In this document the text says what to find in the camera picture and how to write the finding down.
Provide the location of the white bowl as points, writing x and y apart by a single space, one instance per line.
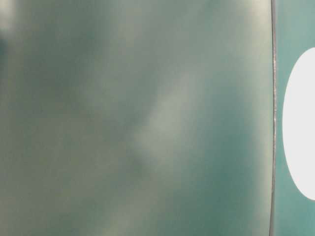
298 124

